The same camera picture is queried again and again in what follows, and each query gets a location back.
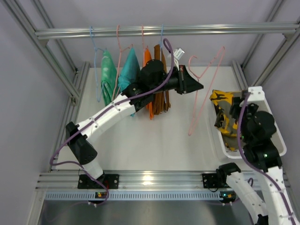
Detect aluminium frame left posts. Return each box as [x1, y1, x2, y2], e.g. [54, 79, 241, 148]
[0, 0, 90, 174]

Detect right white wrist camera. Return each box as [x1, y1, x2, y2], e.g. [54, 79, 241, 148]
[247, 86, 265, 103]

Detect orange trousers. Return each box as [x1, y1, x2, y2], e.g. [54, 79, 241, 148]
[143, 48, 154, 120]

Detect blue hanger with brown trousers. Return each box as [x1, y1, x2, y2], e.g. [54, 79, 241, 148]
[159, 24, 168, 112]

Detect pink hanger with orange trousers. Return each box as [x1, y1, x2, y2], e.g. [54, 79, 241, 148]
[141, 24, 146, 56]

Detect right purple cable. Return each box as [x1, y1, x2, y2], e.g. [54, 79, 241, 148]
[236, 92, 298, 225]

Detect camouflage yellow trousers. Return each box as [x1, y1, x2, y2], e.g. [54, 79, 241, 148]
[210, 90, 241, 151]

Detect purple cable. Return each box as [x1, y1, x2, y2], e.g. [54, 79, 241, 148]
[236, 92, 298, 225]
[50, 38, 174, 207]

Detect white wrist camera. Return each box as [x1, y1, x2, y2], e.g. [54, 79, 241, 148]
[247, 86, 265, 103]
[173, 47, 185, 70]

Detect aluminium frame posts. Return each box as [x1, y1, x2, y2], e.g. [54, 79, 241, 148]
[0, 0, 90, 174]
[232, 0, 300, 89]

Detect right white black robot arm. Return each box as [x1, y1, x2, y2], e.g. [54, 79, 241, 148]
[216, 94, 300, 225]

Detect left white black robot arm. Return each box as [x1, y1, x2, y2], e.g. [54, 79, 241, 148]
[66, 60, 204, 182]

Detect slotted grey cable duct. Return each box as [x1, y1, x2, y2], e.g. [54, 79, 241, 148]
[45, 191, 227, 201]

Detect brown trousers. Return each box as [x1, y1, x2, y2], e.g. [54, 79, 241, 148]
[153, 45, 171, 115]

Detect green patterned trousers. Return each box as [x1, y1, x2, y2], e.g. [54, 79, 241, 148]
[101, 50, 120, 106]

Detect pink hanger with teal trousers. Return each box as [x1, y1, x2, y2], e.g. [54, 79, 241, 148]
[112, 24, 133, 100]

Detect teal trousers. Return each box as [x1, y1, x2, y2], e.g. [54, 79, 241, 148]
[118, 47, 143, 117]

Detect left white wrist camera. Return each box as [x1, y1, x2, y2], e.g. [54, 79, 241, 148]
[173, 47, 185, 70]

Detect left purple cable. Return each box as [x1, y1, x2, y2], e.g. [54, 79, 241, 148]
[50, 38, 174, 207]

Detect aluminium frame right posts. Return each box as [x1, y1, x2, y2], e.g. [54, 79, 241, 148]
[232, 0, 300, 89]

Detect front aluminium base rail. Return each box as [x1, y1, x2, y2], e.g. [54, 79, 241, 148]
[35, 170, 291, 190]

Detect blue hanger far left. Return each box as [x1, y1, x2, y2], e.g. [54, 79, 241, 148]
[89, 26, 104, 103]

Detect aluminium hanging rail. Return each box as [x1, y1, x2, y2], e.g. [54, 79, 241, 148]
[35, 22, 300, 40]

